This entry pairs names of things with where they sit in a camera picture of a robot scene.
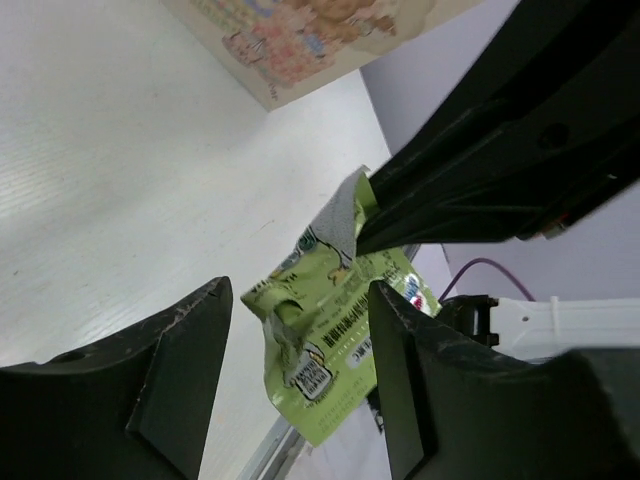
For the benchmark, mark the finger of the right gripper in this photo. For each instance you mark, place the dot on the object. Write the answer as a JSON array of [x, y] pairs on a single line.
[[418, 220]]

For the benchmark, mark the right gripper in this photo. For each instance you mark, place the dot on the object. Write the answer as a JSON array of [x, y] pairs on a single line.
[[479, 165]]

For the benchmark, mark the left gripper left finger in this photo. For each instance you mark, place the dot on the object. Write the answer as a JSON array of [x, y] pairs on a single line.
[[134, 405]]

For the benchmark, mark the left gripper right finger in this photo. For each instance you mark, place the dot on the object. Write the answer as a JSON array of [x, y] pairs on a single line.
[[454, 407]]

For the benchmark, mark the light green snack packet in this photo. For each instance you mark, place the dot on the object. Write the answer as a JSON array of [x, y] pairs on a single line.
[[313, 307]]

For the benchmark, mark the beige paper bag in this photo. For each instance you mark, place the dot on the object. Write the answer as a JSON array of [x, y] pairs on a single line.
[[281, 51]]

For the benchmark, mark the aluminium table frame rail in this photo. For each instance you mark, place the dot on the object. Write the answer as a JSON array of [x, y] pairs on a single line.
[[276, 454]]

